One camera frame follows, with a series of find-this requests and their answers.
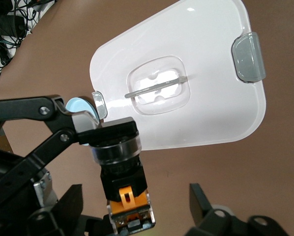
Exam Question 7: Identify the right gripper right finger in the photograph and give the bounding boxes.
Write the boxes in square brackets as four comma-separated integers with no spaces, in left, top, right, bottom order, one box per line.
[183,183,291,236]

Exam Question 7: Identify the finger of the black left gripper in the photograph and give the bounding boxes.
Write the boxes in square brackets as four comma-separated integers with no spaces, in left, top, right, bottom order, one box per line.
[0,95,140,205]

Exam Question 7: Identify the orange and black switch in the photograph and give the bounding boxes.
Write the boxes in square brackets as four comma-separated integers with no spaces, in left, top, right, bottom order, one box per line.
[90,134,156,234]

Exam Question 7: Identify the light blue round plate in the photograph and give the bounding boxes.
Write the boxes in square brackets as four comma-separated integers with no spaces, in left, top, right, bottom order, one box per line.
[64,97,99,148]

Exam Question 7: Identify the white storage box grey latches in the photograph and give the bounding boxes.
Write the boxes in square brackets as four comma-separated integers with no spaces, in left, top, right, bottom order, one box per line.
[89,0,268,151]

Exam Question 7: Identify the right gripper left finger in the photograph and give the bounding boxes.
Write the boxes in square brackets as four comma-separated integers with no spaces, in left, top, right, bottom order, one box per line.
[27,184,113,236]

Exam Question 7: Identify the black cable bundle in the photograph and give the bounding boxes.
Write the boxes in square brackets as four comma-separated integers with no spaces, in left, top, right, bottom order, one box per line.
[0,0,58,86]

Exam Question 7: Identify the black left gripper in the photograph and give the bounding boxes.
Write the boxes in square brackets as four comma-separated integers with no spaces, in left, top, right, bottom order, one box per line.
[0,167,59,236]

